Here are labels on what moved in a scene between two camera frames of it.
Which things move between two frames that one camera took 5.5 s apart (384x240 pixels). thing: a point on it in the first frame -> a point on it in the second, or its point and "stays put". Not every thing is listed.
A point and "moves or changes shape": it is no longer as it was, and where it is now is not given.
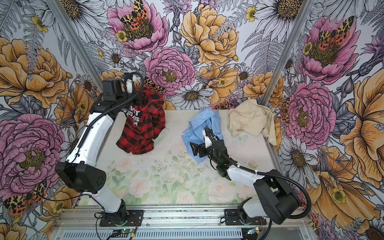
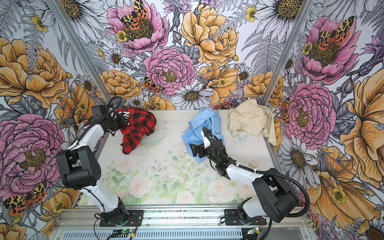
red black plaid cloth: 145,121 moves or changes shape
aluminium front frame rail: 181,218 stays put
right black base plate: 232,218 stays put
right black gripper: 202,147 stays put
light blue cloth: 206,117 stays put
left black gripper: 137,96 -> 122,122
